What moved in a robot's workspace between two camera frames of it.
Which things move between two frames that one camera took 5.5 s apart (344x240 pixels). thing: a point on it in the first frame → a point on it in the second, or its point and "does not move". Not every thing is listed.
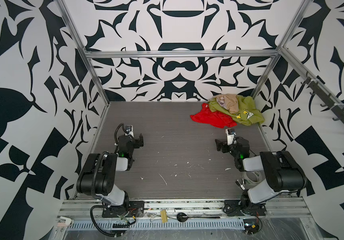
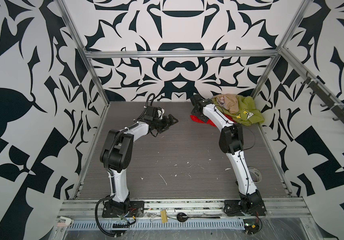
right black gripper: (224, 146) → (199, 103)
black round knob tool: (182, 217) does not move
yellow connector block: (164, 217) does not move
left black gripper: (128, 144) → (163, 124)
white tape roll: (252, 178) does not move
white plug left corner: (63, 221) does not move
